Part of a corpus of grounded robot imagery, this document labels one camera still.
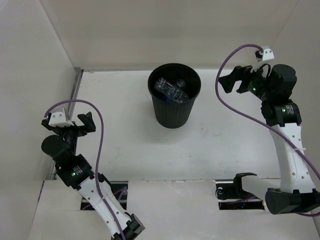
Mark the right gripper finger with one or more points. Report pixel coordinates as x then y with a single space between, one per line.
228 81
243 88

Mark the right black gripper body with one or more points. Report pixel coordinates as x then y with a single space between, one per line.
256 84

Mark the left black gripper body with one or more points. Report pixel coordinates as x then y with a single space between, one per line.
75 128

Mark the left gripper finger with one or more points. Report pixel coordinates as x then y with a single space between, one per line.
45 124
88 123

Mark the black ribbed plastic bin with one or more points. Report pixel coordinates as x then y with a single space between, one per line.
168 113

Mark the blue label plastic bottle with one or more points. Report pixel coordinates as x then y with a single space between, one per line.
172 92

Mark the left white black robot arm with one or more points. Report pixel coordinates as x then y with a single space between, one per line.
76 172

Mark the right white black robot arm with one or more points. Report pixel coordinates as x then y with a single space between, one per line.
297 193

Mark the clear unlabelled plastic bottle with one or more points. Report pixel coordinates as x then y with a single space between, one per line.
181 83

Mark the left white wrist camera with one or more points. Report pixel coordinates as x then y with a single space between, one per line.
60 119

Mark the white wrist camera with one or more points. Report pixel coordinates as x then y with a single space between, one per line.
60 119
262 58

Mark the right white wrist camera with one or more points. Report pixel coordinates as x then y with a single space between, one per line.
262 58

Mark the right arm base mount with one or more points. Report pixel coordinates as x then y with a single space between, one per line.
231 199

